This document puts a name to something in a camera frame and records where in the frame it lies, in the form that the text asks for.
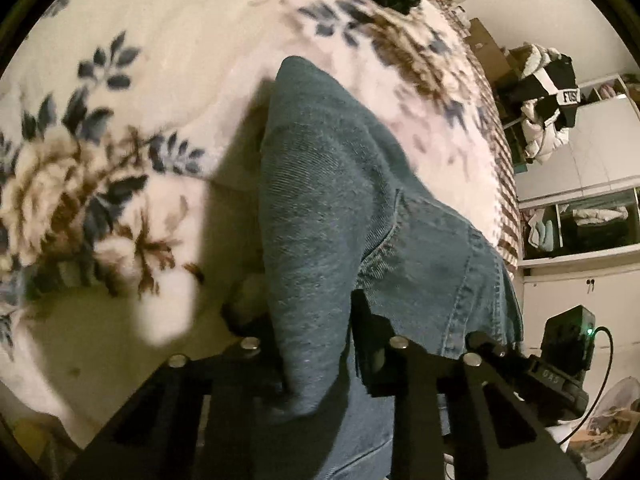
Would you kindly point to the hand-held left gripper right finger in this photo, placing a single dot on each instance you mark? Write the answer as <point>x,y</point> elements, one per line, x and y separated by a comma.
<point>375,355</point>

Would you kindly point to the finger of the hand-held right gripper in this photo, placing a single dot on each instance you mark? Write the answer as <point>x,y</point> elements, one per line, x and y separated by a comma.
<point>492,346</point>

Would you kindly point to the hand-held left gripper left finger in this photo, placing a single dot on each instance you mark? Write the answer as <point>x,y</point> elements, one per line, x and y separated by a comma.
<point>235,367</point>

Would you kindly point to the blue denim pants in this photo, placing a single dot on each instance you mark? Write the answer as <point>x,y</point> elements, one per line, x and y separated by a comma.
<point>325,210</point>

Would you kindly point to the white low cabinet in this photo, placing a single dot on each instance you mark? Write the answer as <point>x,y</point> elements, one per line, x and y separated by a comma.
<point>575,290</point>

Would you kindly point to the white round fan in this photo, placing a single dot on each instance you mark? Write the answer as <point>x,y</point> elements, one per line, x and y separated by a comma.
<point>612,420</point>

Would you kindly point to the brown checked bed sheet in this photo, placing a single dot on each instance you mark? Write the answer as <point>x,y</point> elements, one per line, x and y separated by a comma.
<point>507,195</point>

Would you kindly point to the white sliding door wardrobe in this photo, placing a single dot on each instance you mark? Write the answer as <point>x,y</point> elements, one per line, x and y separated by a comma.
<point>590,160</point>

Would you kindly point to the white puffer jacket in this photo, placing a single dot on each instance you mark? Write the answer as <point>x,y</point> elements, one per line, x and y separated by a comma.
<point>542,135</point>

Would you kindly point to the black and white jacket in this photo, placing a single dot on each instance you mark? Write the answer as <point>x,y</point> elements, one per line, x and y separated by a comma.
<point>555,90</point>

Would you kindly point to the floral bed blanket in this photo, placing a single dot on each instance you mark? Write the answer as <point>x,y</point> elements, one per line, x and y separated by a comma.
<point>175,85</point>

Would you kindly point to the large brown cardboard box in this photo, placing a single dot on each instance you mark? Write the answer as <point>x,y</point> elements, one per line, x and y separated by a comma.
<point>487,47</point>

